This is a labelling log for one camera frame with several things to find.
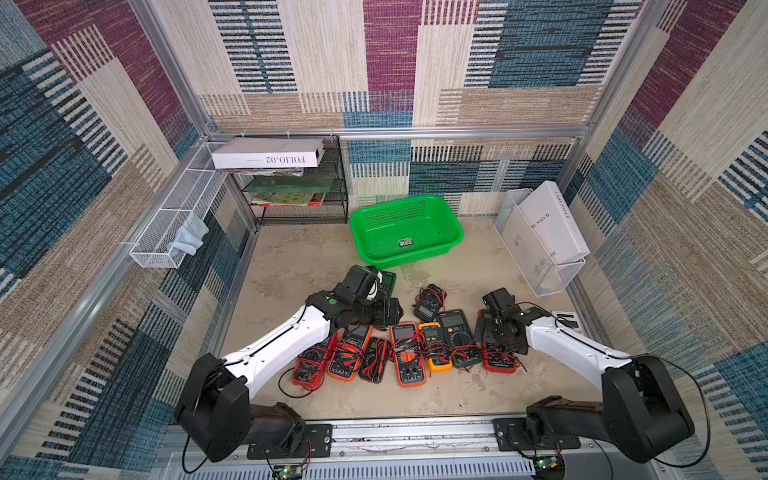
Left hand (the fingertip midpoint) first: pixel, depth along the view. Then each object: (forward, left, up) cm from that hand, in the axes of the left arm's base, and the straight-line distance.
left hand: (389, 311), depth 81 cm
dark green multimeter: (+16, 0, -10) cm, 19 cm away
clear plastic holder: (+19, -46, -4) cm, 50 cm away
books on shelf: (+34, +25, +14) cm, 45 cm away
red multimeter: (-12, +22, -8) cm, 26 cm away
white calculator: (+3, -55, -13) cm, 56 cm away
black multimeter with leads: (-10, +4, -10) cm, 14 cm away
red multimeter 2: (-10, -29, -10) cm, 32 cm away
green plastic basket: (+42, -7, -13) cm, 44 cm away
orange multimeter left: (-8, +12, -8) cm, 16 cm away
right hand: (-2, -30, -11) cm, 32 cm away
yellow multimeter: (-7, -13, -9) cm, 18 cm away
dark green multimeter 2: (-3, -20, -10) cm, 23 cm away
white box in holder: (+24, -50, +8) cm, 56 cm away
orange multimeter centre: (-6, -4, -9) cm, 12 cm away
